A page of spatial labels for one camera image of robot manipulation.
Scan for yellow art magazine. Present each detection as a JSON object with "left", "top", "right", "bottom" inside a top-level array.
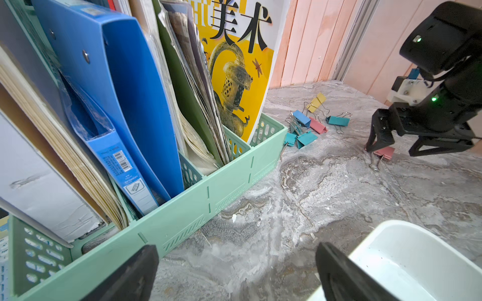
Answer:
[{"left": 189, "top": 1, "right": 290, "bottom": 142}]

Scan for pink binder clip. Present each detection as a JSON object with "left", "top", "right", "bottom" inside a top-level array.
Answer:
[
  {"left": 369, "top": 146, "right": 395, "bottom": 172},
  {"left": 310, "top": 117, "right": 328, "bottom": 134}
]

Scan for white binder box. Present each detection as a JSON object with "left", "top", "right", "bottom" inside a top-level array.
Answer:
[{"left": 1, "top": 113, "right": 102, "bottom": 243}]

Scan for white plastic storage tray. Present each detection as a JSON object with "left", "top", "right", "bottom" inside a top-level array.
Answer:
[{"left": 309, "top": 220, "right": 481, "bottom": 300}]

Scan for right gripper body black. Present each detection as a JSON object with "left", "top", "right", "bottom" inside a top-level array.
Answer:
[{"left": 389, "top": 101, "right": 476, "bottom": 141}]

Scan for stack of papers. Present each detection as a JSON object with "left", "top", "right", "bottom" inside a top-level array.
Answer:
[{"left": 129, "top": 1, "right": 232, "bottom": 176}]

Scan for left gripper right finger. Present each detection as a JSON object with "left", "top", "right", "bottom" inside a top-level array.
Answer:
[{"left": 316, "top": 242, "right": 397, "bottom": 301}]

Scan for green file organizer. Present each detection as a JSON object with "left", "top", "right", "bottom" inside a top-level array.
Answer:
[{"left": 1, "top": 115, "right": 287, "bottom": 300}]

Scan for blue file folder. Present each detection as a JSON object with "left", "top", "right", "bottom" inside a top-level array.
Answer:
[{"left": 33, "top": 1, "right": 184, "bottom": 215}]

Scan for yellow binder clip far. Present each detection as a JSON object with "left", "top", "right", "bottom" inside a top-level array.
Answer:
[{"left": 303, "top": 93, "right": 330, "bottom": 117}]

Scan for teal binder clip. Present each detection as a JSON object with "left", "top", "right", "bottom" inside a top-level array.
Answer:
[{"left": 326, "top": 112, "right": 352, "bottom": 135}]

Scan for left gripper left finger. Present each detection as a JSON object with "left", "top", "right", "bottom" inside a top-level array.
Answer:
[{"left": 84, "top": 245, "right": 159, "bottom": 301}]

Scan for pink binder clip in pile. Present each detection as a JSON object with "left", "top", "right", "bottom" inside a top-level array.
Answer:
[{"left": 310, "top": 117, "right": 328, "bottom": 134}]

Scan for blue binder clip in pile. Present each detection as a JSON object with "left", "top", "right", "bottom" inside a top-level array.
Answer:
[{"left": 292, "top": 110, "right": 311, "bottom": 129}]

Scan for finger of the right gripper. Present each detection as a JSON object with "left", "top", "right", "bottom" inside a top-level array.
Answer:
[
  {"left": 409, "top": 136, "right": 474, "bottom": 157},
  {"left": 365, "top": 109, "right": 400, "bottom": 153}
]

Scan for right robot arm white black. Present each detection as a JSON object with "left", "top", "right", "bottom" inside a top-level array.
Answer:
[{"left": 365, "top": 1, "right": 481, "bottom": 157}]

